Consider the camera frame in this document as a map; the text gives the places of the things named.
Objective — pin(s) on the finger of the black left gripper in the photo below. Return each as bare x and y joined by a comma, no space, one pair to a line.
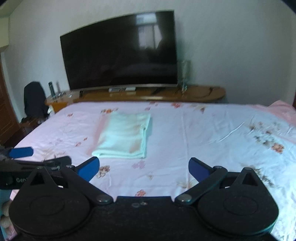
15,153
18,165

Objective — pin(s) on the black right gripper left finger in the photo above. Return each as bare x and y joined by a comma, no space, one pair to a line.
88,169

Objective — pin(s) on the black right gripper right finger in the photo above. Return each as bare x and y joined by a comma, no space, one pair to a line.
201,171

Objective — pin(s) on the cream white knit garment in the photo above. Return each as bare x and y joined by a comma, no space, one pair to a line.
122,135

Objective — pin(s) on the pink floral bed sheet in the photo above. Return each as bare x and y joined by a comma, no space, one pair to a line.
230,135

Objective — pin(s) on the wooden TV stand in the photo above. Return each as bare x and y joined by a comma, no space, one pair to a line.
194,93

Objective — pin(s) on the glass tray with items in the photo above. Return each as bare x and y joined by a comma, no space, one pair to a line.
58,95

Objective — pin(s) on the clear glass vase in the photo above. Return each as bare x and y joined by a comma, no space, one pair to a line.
185,66

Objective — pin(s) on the large curved black television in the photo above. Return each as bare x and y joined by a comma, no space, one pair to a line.
131,50

